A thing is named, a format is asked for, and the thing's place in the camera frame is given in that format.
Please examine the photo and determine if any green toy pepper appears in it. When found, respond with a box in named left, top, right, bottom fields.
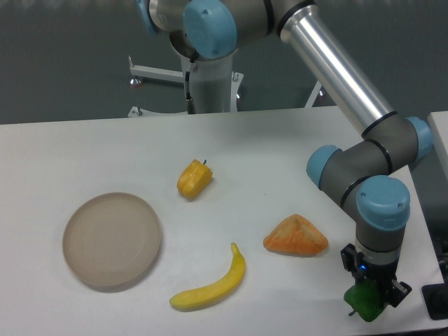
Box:
left=344, top=279, right=384, bottom=322

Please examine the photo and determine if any black device at right edge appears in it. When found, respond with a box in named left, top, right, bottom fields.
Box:
left=421, top=283, right=447, bottom=321

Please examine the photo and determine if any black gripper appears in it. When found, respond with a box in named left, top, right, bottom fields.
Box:
left=340, top=244, right=412, bottom=308

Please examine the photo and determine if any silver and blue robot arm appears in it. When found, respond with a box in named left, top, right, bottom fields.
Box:
left=136, top=1, right=433, bottom=321

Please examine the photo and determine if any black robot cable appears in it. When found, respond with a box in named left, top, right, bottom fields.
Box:
left=183, top=52, right=199, bottom=116

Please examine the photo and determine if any orange toy bread wedge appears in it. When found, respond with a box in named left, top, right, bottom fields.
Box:
left=263, top=214, right=329, bottom=257

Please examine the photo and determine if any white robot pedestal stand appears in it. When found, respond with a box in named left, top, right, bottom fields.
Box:
left=128, top=56, right=329, bottom=117

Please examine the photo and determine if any yellow toy pepper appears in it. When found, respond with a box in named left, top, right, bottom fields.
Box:
left=176, top=159, right=213, bottom=200

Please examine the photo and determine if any yellow toy banana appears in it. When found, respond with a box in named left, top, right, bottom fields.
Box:
left=169, top=242, right=246, bottom=312

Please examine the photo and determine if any beige round plate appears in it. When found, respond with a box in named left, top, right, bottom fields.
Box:
left=62, top=192, right=162, bottom=292

